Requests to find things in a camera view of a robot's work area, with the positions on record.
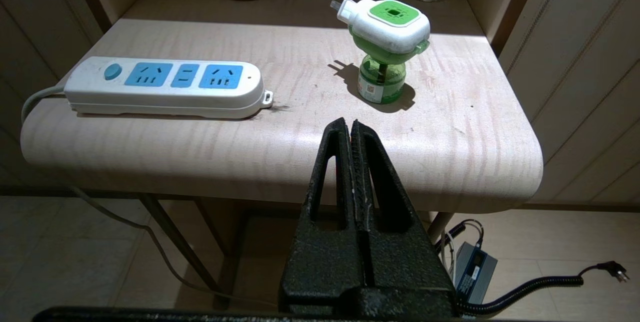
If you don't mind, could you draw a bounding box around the grey power strip cable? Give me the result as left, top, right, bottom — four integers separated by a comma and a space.
21, 86, 281, 308

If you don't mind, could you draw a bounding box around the white blue power strip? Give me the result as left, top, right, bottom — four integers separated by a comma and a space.
64, 56, 274, 119

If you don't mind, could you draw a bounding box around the green mosquito repellent plug-in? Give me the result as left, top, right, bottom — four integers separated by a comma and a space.
330, 0, 431, 104

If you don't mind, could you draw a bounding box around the grey power adapter box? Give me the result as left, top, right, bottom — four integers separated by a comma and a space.
452, 241, 499, 305

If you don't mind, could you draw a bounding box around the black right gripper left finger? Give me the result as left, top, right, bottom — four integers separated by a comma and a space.
278, 117, 366, 313

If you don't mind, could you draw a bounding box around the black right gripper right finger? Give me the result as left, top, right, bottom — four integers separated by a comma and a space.
351, 120, 457, 313

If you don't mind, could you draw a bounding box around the black power adapter with cable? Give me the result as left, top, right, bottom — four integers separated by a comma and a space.
457, 261, 631, 315

